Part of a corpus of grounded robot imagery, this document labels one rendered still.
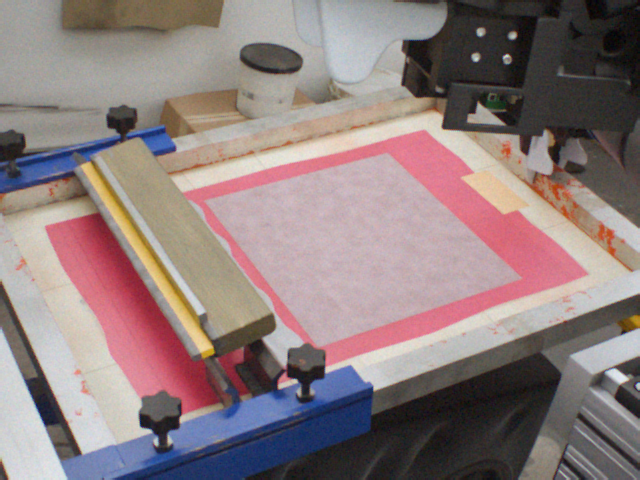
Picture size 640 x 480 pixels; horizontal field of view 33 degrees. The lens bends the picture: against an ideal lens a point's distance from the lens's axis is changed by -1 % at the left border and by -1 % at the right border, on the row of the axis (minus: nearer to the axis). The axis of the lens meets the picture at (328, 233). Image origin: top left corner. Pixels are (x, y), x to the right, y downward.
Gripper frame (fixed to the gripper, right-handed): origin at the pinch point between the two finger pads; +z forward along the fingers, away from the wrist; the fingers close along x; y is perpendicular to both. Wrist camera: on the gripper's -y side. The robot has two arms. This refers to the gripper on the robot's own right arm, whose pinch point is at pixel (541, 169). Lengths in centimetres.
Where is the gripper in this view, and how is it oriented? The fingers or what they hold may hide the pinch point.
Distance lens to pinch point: 159.9
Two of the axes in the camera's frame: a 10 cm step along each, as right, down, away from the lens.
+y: 4.8, 5.3, -7.0
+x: 8.8, -2.5, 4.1
